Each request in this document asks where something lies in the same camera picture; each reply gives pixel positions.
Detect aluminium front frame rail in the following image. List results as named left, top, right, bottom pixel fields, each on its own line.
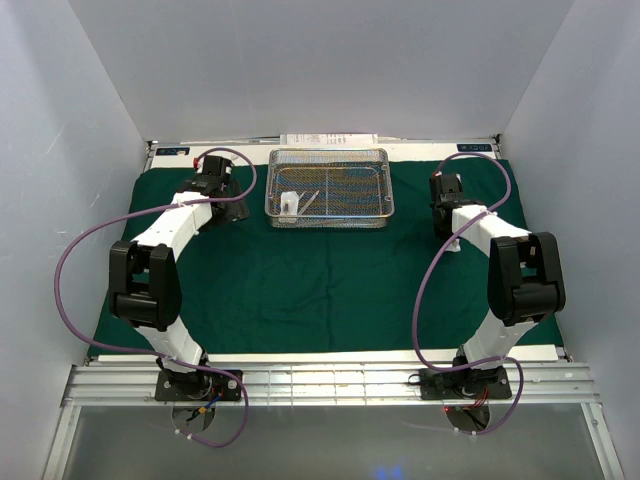
left=63, top=363, right=600, bottom=407

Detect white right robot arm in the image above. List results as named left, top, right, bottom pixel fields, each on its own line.
left=429, top=174, right=566, bottom=397

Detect dark green surgical drape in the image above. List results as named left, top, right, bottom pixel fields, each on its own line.
left=87, top=157, right=565, bottom=359

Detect blue label right corner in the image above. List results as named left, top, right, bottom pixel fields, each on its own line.
left=456, top=143, right=493, bottom=153

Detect white paper sheet at back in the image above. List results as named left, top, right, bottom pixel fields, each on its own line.
left=280, top=133, right=378, bottom=148

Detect clear pouch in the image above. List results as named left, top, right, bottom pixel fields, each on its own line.
left=280, top=191, right=300, bottom=217
left=446, top=239, right=461, bottom=253

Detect silver surgical scissors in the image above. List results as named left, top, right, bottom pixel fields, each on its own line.
left=298, top=190, right=319, bottom=216

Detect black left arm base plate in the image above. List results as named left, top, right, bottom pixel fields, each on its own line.
left=154, top=368, right=241, bottom=402

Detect blue label left corner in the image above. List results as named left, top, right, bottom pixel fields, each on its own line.
left=155, top=147, right=190, bottom=156

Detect metal wire mesh tray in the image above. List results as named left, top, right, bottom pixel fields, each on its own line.
left=265, top=148, right=395, bottom=228

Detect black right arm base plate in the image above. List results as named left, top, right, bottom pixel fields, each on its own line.
left=408, top=367, right=512, bottom=400

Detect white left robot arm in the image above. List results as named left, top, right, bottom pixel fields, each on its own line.
left=109, top=154, right=249, bottom=401

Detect blue label corner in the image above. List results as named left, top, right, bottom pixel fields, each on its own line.
left=456, top=143, right=493, bottom=153
left=155, top=147, right=190, bottom=156

